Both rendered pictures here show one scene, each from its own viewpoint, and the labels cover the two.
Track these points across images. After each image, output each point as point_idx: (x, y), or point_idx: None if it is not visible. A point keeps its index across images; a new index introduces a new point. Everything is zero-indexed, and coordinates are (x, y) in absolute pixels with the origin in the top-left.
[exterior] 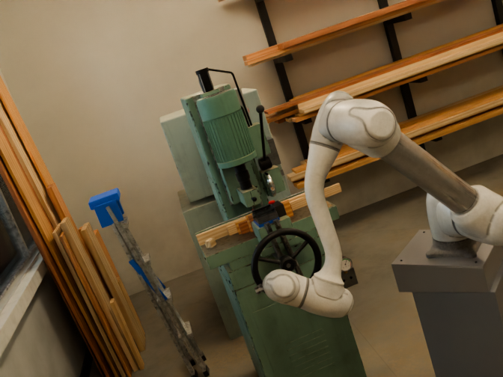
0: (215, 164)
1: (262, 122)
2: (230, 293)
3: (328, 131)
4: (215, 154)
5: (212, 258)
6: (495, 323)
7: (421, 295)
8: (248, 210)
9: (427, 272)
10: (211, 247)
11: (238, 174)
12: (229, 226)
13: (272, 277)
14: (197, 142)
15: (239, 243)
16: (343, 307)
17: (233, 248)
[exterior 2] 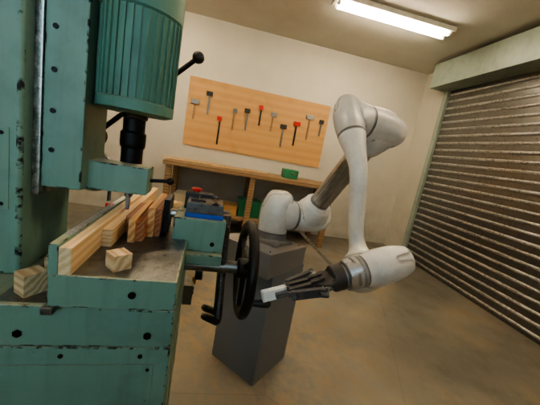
0: (35, 96)
1: (178, 75)
2: (8, 401)
3: (375, 124)
4: (137, 79)
5: (177, 283)
6: None
7: (276, 277)
8: (48, 210)
9: (285, 257)
10: (130, 269)
11: (141, 134)
12: (110, 227)
13: (407, 251)
14: None
15: (182, 251)
16: None
17: (182, 260)
